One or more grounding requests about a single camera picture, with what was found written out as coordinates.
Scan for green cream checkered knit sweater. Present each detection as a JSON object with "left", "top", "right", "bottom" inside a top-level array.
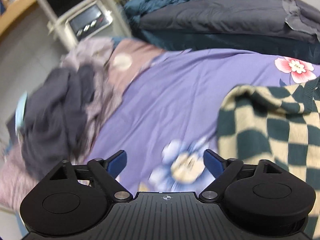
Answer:
[{"left": 216, "top": 76, "right": 320, "bottom": 239}]

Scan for wooden shelf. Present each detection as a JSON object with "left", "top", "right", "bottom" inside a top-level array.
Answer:
[{"left": 1, "top": 0, "right": 37, "bottom": 36}]

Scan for mauve patterned garment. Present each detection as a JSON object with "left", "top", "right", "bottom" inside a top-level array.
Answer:
[{"left": 1, "top": 38, "right": 122, "bottom": 211}]

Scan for pink brown pillow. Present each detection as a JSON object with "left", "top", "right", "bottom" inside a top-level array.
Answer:
[{"left": 108, "top": 38, "right": 165, "bottom": 93}]

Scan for purple floral bed sheet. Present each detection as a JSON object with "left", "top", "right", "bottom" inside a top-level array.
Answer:
[{"left": 89, "top": 49, "right": 319, "bottom": 193}]

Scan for white bedside cabinet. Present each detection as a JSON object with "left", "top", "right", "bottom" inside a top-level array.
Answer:
[{"left": 37, "top": 0, "right": 132, "bottom": 50}]

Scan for dark grey garment pile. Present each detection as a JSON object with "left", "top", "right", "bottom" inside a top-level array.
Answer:
[{"left": 22, "top": 65, "right": 95, "bottom": 180}]

